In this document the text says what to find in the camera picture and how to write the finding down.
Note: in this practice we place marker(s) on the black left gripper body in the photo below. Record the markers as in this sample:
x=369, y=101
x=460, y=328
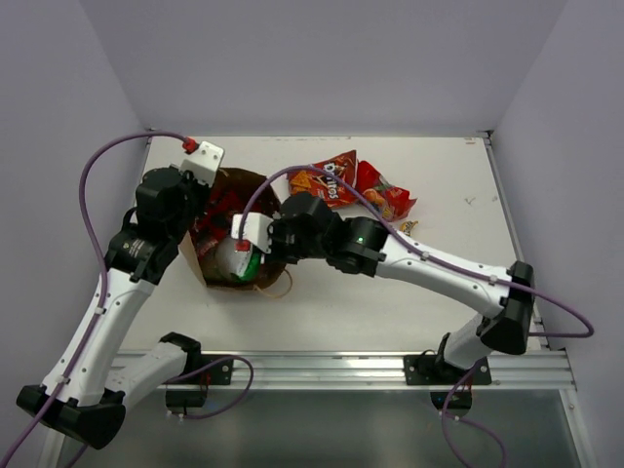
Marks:
x=193, y=196

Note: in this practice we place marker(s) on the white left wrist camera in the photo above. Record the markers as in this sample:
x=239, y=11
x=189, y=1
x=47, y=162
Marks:
x=203, y=163

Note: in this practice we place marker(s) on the green Chuba cassava bag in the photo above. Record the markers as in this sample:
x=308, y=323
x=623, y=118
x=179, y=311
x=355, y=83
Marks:
x=237, y=265

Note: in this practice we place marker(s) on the brown paper bag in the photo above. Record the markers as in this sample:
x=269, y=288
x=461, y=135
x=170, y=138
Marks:
x=244, y=183

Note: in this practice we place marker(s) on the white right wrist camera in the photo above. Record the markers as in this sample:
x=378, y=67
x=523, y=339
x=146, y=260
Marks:
x=251, y=232

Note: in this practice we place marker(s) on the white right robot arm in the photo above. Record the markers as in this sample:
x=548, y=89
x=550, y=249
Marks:
x=500, y=297

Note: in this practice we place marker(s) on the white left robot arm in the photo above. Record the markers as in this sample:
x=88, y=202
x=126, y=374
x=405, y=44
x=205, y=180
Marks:
x=79, y=398

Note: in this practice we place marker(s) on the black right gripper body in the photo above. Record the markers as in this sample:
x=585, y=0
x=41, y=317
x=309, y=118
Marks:
x=287, y=248

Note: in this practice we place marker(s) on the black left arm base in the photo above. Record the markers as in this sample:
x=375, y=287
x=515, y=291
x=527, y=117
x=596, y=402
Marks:
x=172, y=365

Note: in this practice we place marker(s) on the yellow M&M's packet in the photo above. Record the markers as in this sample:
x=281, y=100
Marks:
x=408, y=227

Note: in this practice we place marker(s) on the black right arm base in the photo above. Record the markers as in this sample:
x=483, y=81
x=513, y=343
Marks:
x=425, y=369

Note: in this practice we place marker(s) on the red snack bag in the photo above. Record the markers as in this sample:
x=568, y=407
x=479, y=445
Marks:
x=392, y=202

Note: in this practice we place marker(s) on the red candy assortment bag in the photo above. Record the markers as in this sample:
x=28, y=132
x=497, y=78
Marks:
x=214, y=224

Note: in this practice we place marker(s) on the aluminium front mounting rail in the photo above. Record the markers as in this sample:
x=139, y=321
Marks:
x=385, y=371

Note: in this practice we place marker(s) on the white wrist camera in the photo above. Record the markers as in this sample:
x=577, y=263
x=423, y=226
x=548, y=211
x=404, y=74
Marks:
x=251, y=232
x=203, y=163

